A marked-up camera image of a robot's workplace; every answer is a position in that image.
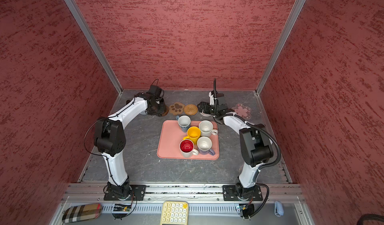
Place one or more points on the white mug purple handle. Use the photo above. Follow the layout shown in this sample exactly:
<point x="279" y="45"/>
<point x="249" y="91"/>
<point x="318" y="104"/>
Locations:
<point x="205" y="146"/>

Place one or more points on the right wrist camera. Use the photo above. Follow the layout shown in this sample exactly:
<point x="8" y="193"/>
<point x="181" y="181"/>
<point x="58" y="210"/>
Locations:
<point x="217" y="99"/>

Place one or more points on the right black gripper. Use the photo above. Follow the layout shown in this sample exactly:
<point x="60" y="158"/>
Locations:
<point x="206" y="105"/>

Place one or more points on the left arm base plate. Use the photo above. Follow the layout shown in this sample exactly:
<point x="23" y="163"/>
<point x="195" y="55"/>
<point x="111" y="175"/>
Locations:
<point x="136" y="192"/>

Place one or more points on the pink plastic tray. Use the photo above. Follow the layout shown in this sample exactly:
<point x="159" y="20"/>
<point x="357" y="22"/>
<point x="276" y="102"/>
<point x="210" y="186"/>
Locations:
<point x="170" y="139"/>

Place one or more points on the red interior white mug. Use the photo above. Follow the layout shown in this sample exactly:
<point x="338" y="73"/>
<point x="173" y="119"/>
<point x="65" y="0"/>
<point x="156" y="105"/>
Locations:
<point x="187" y="149"/>

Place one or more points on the dark brown round coaster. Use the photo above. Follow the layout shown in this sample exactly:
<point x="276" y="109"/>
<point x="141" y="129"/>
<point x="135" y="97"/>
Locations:
<point x="165" y="112"/>

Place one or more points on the woven tan round coaster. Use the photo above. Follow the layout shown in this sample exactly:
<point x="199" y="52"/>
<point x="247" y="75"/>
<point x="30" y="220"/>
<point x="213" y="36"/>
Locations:
<point x="190" y="110"/>

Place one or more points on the yellow mug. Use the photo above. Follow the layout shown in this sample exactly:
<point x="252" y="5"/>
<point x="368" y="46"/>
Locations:
<point x="193" y="134"/>

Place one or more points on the aluminium front rail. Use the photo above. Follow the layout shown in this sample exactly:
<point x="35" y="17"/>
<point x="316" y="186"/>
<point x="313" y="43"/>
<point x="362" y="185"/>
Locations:
<point x="194" y="193"/>

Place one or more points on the yellow calculator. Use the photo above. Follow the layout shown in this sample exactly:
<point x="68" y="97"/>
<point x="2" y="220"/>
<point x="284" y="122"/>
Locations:
<point x="174" y="213"/>

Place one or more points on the plaid glasses case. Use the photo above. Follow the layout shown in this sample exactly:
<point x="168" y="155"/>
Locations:
<point x="81" y="213"/>

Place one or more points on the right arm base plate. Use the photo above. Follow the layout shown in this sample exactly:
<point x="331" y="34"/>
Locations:
<point x="238" y="193"/>

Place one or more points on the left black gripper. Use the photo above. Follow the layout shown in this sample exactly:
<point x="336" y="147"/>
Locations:
<point x="161" y="109"/>

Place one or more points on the light blue patterned mug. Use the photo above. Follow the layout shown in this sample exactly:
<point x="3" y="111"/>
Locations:
<point x="184" y="123"/>

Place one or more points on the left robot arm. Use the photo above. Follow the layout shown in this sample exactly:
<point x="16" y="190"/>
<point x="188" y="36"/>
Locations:
<point x="110" y="139"/>

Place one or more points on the pink flower coaster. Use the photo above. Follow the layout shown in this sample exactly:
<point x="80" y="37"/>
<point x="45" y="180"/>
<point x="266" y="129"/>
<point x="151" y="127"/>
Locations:
<point x="243" y="111"/>

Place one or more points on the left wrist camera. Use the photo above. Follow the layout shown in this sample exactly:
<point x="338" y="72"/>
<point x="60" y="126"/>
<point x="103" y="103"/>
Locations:
<point x="156" y="91"/>

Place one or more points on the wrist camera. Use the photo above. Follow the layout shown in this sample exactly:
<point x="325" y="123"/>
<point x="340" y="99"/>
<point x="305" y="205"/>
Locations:
<point x="217" y="99"/>
<point x="156" y="91"/>

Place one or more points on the light blue small device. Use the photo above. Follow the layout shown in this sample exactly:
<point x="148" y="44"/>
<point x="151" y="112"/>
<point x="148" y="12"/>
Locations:
<point x="279" y="209"/>

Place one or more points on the brown paw print coaster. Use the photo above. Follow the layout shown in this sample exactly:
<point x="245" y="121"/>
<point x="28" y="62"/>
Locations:
<point x="176" y="109"/>

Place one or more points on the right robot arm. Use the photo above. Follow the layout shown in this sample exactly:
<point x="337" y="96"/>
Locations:
<point x="256" y="146"/>

